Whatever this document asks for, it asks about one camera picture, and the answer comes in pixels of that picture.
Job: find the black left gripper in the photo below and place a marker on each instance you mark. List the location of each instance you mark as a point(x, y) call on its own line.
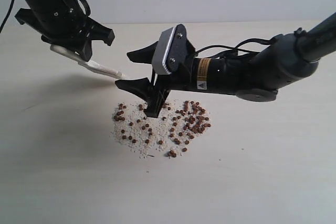
point(66, 26)

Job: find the pile of beans and grains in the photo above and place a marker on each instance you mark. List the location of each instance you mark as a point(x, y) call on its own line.
point(171, 133)

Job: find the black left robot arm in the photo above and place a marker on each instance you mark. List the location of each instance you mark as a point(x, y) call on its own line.
point(65, 23)

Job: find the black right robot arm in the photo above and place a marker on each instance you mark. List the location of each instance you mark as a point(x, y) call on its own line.
point(249, 75)

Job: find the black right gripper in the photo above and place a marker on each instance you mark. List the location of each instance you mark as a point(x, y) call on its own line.
point(213, 69)

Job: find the white wooden paint brush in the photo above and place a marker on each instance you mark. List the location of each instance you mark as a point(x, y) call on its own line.
point(90, 65)

